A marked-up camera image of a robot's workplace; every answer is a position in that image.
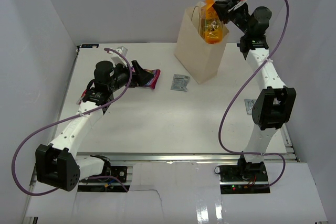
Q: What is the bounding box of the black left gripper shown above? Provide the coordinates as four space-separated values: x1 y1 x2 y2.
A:
108 61 154 93

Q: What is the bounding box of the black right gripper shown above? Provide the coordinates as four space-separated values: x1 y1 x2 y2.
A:
213 0 253 36

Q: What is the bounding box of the purple Fox's candy bag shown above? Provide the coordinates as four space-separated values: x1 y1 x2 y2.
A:
130 67 161 90

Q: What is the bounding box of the orange snack bag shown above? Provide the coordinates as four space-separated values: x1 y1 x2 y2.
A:
198 0 223 44

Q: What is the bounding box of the silver sachet packet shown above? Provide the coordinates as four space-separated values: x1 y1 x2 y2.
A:
171 74 190 92

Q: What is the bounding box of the small grey packet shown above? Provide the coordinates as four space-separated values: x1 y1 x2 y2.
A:
244 99 256 115

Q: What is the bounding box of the small pink packet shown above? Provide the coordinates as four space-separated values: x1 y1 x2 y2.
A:
76 90 87 105

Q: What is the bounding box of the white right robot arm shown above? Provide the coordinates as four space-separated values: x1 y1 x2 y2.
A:
213 0 296 182

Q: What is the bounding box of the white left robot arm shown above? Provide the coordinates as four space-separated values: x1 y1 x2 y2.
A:
35 60 155 191

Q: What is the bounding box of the beige paper bag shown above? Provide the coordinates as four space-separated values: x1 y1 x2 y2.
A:
174 1 229 84

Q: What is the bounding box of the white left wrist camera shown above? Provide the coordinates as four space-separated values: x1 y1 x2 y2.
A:
110 46 129 66

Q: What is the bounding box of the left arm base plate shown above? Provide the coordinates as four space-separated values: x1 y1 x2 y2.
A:
81 166 128 185

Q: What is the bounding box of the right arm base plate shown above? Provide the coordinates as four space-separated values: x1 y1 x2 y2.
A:
214 165 270 195

